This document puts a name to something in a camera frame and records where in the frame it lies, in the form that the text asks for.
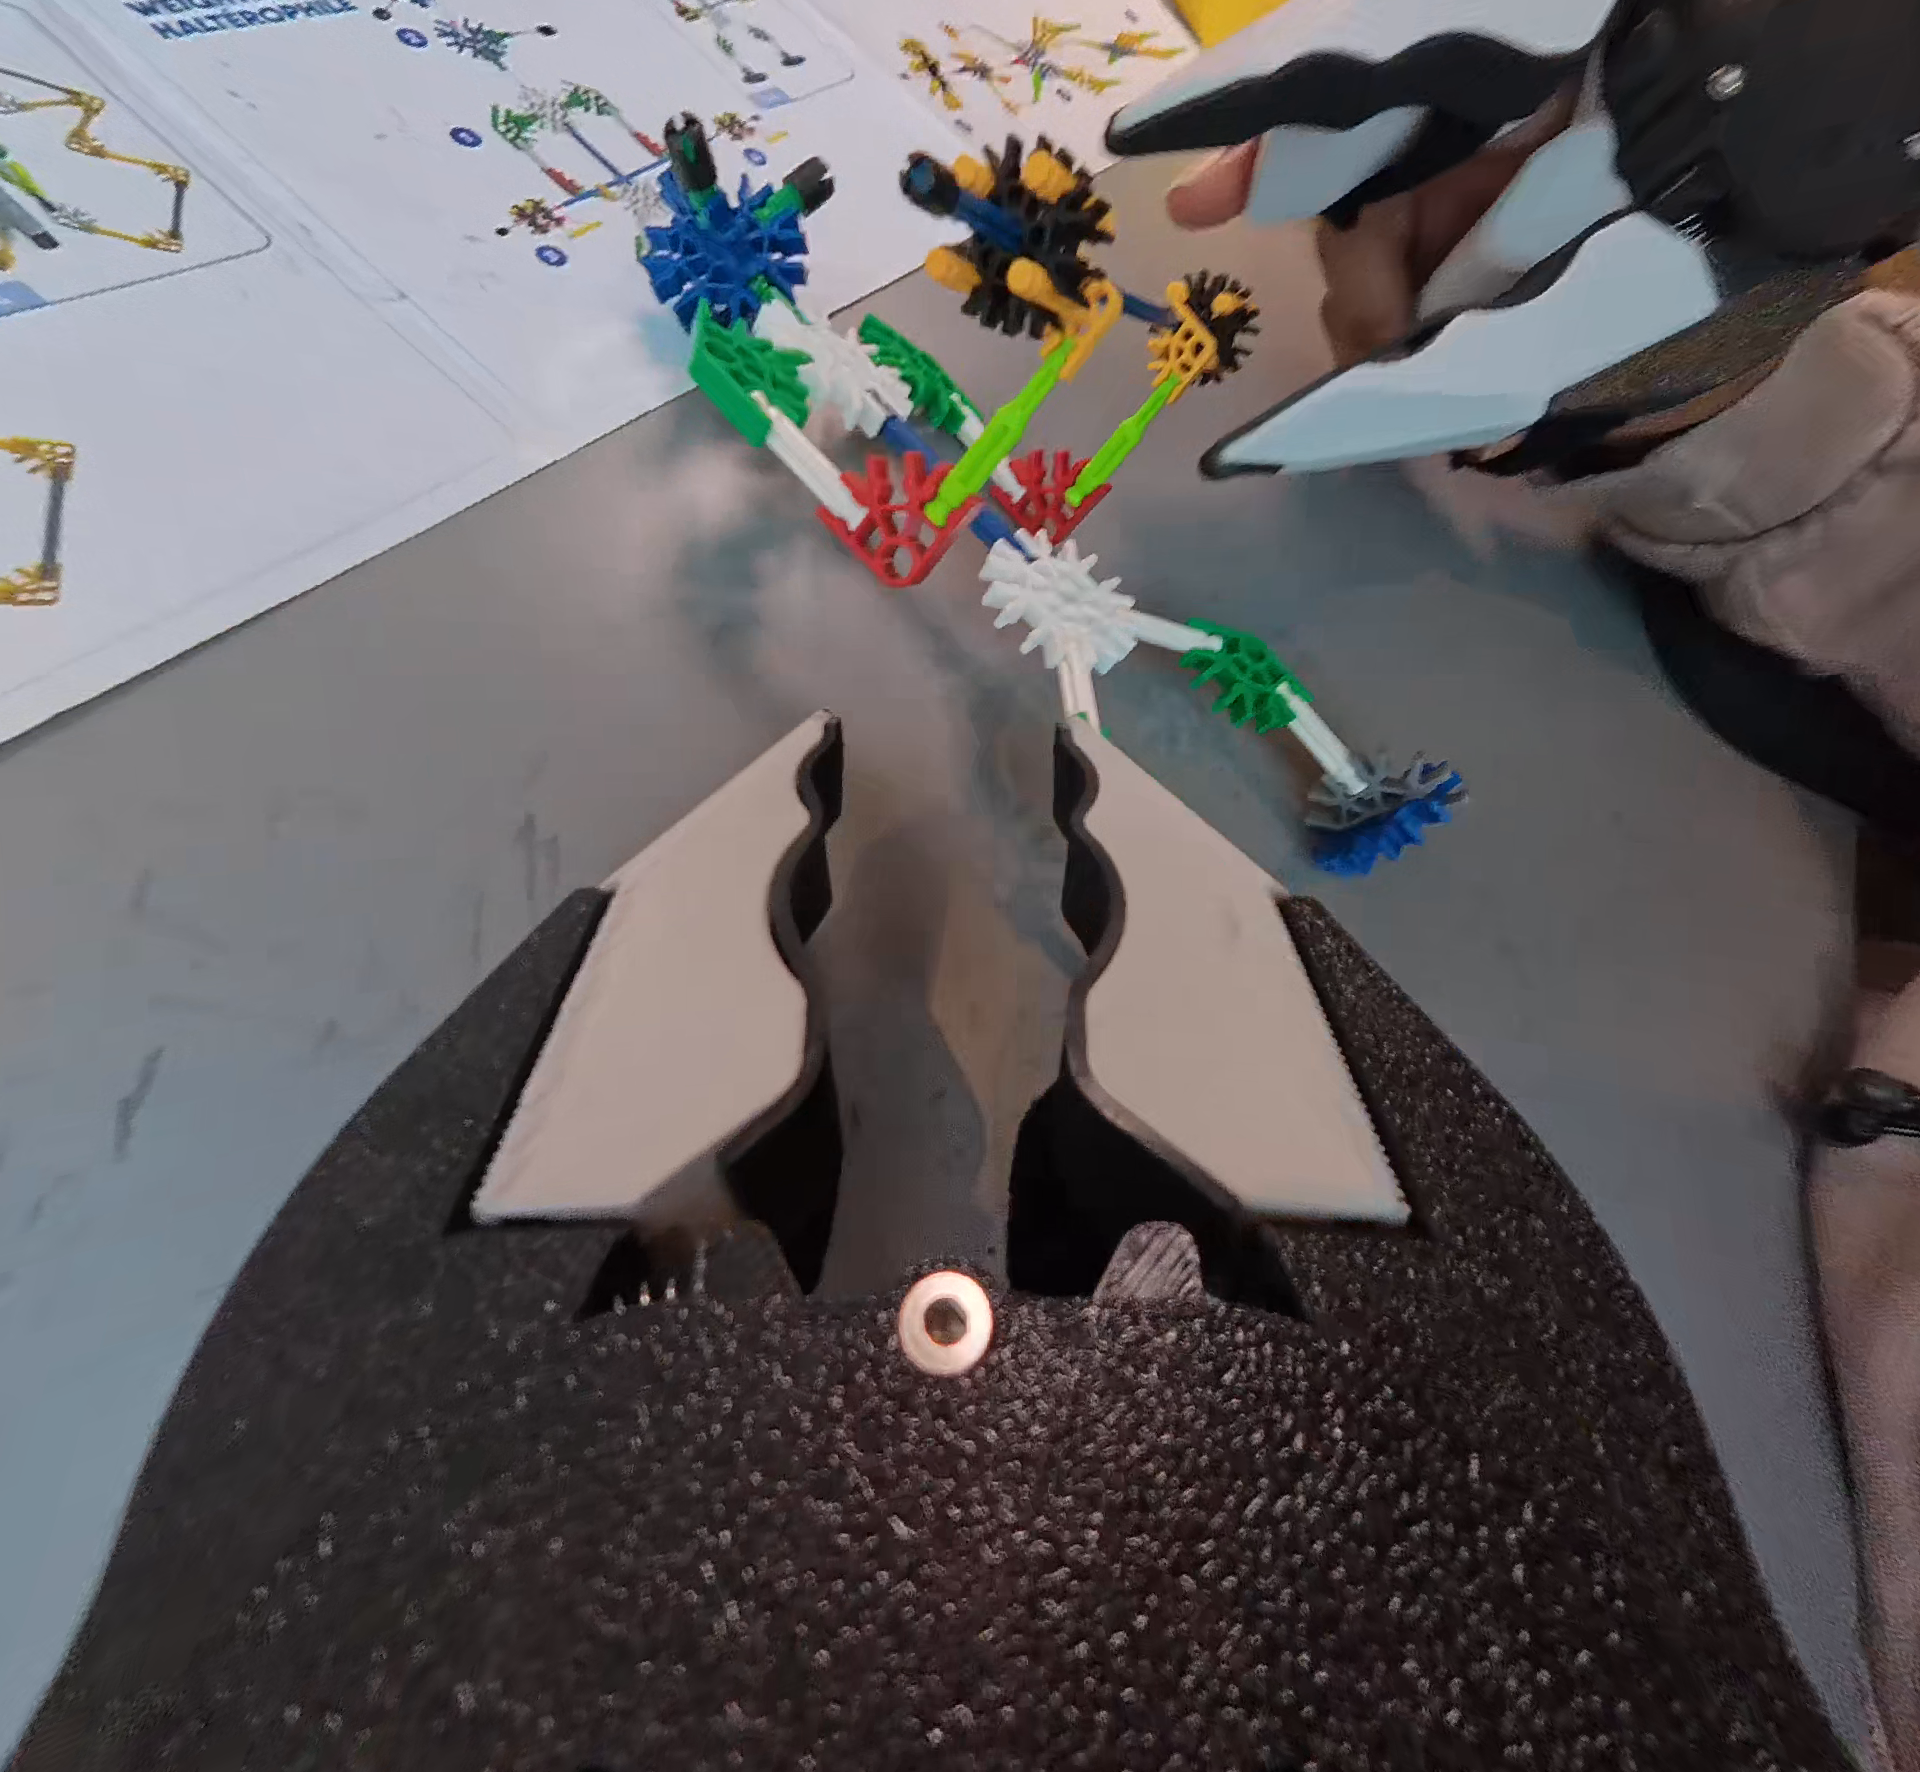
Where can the colourful rod connector toy model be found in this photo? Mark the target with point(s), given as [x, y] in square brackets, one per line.
[1056, 596]

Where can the white building instruction sheet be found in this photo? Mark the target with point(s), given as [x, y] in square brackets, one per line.
[300, 303]

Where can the person's beige printed hoodie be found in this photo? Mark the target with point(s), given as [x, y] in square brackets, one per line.
[1884, 1352]

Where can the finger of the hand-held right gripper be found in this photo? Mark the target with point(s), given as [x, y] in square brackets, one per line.
[1501, 362]
[1366, 169]

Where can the person's right forearm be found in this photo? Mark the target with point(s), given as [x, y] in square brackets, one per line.
[1800, 512]

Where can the person's right hand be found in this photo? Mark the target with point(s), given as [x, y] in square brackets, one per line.
[1386, 267]

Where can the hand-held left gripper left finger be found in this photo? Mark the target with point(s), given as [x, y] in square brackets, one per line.
[647, 1053]

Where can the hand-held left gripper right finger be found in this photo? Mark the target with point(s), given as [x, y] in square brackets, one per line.
[1217, 1053]

